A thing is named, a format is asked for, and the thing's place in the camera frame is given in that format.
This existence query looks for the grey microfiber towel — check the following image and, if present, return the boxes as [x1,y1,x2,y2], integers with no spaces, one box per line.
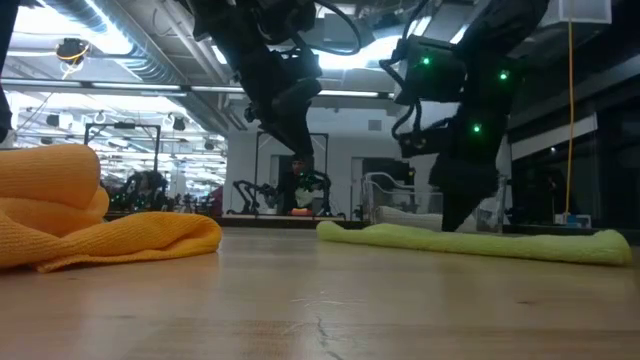
[374,205,446,232]

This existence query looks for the lime green microfiber towel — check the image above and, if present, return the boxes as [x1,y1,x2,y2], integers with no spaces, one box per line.
[315,220,634,267]

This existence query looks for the yellow extension cord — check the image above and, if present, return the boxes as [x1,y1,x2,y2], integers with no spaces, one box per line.
[563,19,576,217]

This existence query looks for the dark background robot station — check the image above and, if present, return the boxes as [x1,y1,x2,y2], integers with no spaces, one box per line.
[107,169,174,214]

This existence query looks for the hanging black cable reel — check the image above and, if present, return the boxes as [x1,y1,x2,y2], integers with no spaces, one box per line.
[54,37,92,66]

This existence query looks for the background work table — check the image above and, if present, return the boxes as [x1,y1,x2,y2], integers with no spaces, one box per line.
[225,212,347,231]

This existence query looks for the black background gantry frame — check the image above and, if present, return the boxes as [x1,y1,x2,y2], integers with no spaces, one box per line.
[253,130,330,217]
[83,122,162,174]

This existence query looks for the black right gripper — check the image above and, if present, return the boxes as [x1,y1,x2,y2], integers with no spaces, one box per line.
[428,58,517,234]

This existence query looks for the orange microfiber towel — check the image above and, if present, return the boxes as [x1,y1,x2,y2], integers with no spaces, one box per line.
[0,143,224,274]

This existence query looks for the person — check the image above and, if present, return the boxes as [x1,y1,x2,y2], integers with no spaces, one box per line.
[277,153,324,217]

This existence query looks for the clear plastic bin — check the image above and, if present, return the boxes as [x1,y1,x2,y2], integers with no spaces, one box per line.
[360,171,510,235]

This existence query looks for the long ceiling light bar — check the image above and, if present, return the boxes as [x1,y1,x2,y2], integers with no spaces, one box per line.
[0,77,396,101]

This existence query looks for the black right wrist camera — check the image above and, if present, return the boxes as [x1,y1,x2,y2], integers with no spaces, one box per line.
[397,118,454,160]

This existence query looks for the blue white box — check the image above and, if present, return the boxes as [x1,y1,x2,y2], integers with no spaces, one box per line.
[553,212,593,230]

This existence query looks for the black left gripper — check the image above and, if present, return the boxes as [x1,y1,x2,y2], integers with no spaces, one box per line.
[232,29,325,159]

